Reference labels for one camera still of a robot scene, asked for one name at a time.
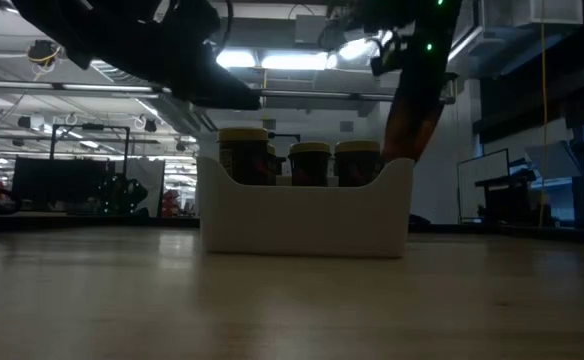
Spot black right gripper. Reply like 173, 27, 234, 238
331, 0, 466, 107

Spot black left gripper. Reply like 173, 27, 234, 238
79, 0, 262, 110

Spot bright ceiling light panel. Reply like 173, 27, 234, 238
260, 51, 331, 71
329, 29, 391, 70
215, 48, 258, 70

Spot grey horizontal metal bar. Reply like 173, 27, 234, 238
0, 79, 457, 105

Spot grey ceiling junction box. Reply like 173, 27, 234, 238
294, 14, 331, 46

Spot white hanging sheet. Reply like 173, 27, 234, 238
126, 158, 166, 216

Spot red storage bins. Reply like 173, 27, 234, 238
161, 188, 182, 217

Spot white ceiling unit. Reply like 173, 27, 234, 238
511, 0, 584, 27

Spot black robot with green lights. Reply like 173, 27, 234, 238
99, 172, 149, 216

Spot black desk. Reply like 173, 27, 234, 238
474, 169, 553, 226

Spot grey tilted panel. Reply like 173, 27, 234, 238
524, 140, 583, 181

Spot white plastic bin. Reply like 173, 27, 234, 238
196, 156, 416, 259

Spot large black screen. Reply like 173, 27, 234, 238
11, 157, 108, 211

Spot ribbed silver air duct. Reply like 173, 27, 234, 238
91, 59, 208, 134

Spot grey rectangular air duct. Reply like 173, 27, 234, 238
451, 0, 486, 66

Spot white board black frame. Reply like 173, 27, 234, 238
457, 148, 511, 221

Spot yellow hanging cable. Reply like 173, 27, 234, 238
536, 0, 549, 226

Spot black frame clamp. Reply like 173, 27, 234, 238
405, 213, 432, 232

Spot yellow cable reel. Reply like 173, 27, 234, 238
26, 39, 62, 81

